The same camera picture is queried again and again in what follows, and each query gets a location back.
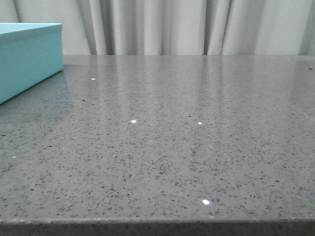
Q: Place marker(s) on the light blue storage box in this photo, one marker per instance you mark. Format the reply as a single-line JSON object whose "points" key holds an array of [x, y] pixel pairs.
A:
{"points": [[29, 54]]}

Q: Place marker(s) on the grey pleated curtain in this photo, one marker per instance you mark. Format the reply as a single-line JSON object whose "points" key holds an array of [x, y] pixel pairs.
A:
{"points": [[174, 27]]}

